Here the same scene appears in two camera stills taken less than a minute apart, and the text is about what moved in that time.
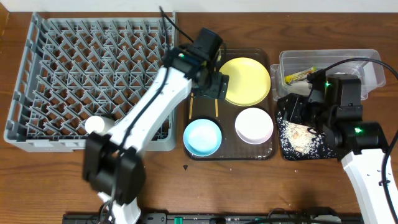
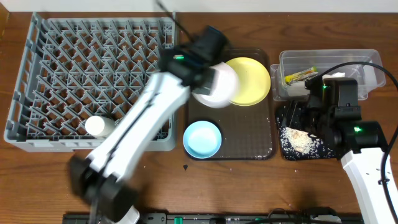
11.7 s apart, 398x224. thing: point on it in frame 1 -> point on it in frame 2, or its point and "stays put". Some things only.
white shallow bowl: (254, 126) -> (224, 89)
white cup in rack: (97, 123) stays put
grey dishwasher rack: (74, 66) stays put
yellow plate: (249, 82) stays put
